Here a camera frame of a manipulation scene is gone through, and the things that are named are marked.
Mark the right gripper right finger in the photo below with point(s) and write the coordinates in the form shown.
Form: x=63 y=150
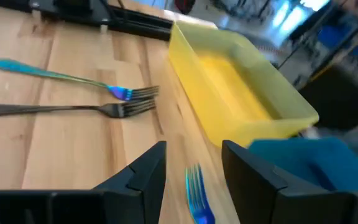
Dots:
x=259 y=199

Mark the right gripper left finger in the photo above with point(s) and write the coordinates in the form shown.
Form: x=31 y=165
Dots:
x=129 y=202

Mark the iridescent blue fork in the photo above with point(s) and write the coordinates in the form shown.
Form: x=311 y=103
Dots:
x=42 y=72
x=197 y=199

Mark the black fork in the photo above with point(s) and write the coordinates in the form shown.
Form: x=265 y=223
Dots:
x=42 y=109

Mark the blue plastic bin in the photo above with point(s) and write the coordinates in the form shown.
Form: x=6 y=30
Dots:
x=306 y=161

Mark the yellow plastic bin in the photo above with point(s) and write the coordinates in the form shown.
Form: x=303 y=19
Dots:
x=228 y=81

